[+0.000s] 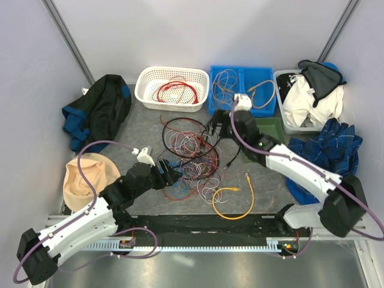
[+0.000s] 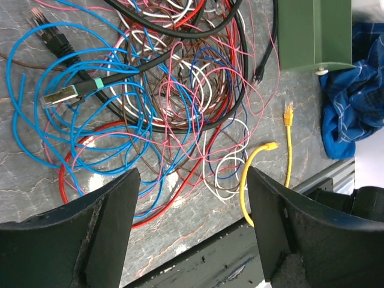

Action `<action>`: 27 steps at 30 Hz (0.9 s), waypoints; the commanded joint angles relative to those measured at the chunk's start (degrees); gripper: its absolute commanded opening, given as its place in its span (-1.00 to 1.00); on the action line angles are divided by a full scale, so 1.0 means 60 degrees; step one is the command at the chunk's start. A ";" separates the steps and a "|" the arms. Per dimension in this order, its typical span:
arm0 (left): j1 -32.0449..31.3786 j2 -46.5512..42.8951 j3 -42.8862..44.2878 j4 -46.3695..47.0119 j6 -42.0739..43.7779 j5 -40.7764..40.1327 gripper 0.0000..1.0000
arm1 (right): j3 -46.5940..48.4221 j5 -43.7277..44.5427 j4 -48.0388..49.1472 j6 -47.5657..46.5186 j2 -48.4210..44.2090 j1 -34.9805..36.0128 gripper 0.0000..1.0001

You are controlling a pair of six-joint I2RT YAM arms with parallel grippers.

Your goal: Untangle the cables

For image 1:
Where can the blue plaid shirt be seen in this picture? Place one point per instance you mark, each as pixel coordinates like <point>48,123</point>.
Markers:
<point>335,149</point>

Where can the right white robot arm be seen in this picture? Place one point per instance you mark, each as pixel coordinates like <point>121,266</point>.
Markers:
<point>340,199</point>

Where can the blue cap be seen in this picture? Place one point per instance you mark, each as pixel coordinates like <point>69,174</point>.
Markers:
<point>334,67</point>

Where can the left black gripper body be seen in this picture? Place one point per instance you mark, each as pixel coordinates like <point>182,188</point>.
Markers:
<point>165,179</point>

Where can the grey plastic tub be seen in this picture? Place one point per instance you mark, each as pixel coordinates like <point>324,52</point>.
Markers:
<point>307,127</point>

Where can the black and blue jacket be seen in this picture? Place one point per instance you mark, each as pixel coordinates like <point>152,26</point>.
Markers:
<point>98,114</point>

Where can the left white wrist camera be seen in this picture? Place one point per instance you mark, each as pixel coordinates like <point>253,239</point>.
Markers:
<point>144,155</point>

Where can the beige bucket hat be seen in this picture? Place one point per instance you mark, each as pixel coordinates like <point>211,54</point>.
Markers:
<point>93,170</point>

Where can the white perforated plastic basket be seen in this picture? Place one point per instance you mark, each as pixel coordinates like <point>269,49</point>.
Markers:
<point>172,88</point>

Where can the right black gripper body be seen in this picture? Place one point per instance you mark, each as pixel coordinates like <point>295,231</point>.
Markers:
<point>223,116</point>

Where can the grey black-trimmed cloth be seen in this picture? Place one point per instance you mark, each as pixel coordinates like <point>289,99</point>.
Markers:
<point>321,79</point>

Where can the green plastic tray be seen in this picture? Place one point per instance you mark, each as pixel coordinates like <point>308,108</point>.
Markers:
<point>268,126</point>

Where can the slotted cable duct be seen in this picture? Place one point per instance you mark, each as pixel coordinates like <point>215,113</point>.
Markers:
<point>195,243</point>

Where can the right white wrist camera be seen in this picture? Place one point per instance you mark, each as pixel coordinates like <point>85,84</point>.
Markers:
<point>242,102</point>

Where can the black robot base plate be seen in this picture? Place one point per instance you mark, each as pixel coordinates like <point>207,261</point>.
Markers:
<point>167,226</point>

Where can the white garment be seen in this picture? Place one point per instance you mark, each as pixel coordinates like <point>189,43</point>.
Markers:
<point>299,102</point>

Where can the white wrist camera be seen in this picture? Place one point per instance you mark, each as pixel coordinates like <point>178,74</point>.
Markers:
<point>144,155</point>
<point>242,102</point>

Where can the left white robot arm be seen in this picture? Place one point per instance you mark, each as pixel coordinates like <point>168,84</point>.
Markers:
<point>41,253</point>

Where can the blue divided plastic bin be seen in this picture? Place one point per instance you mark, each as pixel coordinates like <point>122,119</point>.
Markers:
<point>256,82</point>

